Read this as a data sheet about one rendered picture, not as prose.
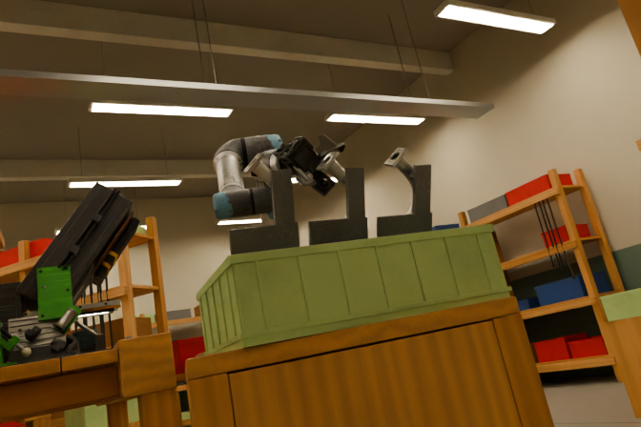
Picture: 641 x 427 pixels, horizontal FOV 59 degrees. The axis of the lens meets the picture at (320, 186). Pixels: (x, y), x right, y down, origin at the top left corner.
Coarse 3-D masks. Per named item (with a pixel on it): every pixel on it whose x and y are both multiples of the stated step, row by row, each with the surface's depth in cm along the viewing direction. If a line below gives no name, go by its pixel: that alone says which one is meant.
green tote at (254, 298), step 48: (384, 240) 118; (432, 240) 123; (480, 240) 127; (240, 288) 104; (288, 288) 108; (336, 288) 111; (384, 288) 114; (432, 288) 118; (480, 288) 122; (240, 336) 101; (288, 336) 104
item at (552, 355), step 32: (512, 192) 653; (544, 192) 613; (448, 224) 777; (480, 224) 688; (576, 224) 607; (544, 256) 609; (576, 256) 580; (608, 256) 596; (544, 288) 620; (576, 288) 582; (608, 288) 593; (544, 352) 622; (576, 352) 586; (608, 352) 552
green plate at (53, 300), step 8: (40, 272) 209; (48, 272) 210; (56, 272) 211; (64, 272) 212; (40, 280) 207; (48, 280) 208; (56, 280) 209; (64, 280) 210; (40, 288) 206; (48, 288) 207; (56, 288) 208; (64, 288) 209; (40, 296) 204; (48, 296) 205; (56, 296) 206; (64, 296) 207; (40, 304) 203; (48, 304) 203; (56, 304) 204; (64, 304) 205; (72, 304) 206; (40, 312) 201; (48, 312) 202; (56, 312) 203; (64, 312) 204; (40, 320) 200
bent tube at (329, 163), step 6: (330, 156) 133; (336, 156) 131; (324, 162) 133; (330, 162) 130; (336, 162) 132; (318, 168) 132; (324, 168) 129; (330, 168) 131; (336, 168) 131; (336, 174) 132; (342, 174) 132; (342, 186) 134
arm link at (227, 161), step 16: (224, 144) 189; (240, 144) 188; (224, 160) 179; (240, 160) 185; (224, 176) 167; (240, 176) 170; (224, 192) 156; (240, 192) 155; (224, 208) 153; (240, 208) 154
